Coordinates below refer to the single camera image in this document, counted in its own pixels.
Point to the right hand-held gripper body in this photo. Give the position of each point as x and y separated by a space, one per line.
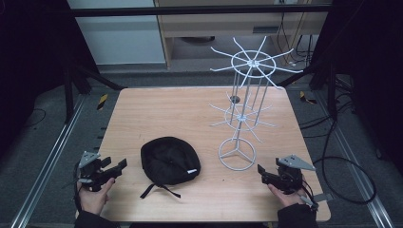
290 175

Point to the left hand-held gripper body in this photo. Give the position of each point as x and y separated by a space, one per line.
92 172

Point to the black cap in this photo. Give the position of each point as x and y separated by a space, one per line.
169 161

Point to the person's right hand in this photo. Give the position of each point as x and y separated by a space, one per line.
286 199

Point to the person's left hand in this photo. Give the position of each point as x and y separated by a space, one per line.
93 199

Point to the yellow black striped marker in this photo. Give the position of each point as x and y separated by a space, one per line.
102 102
306 98

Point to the black metal stand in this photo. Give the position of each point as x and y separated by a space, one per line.
80 82
326 85

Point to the white cabinet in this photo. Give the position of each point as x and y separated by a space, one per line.
117 38

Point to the metal floor rail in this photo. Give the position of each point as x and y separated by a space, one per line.
358 164
47 161

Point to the black horizontal frame bar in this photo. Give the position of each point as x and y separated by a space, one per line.
190 11

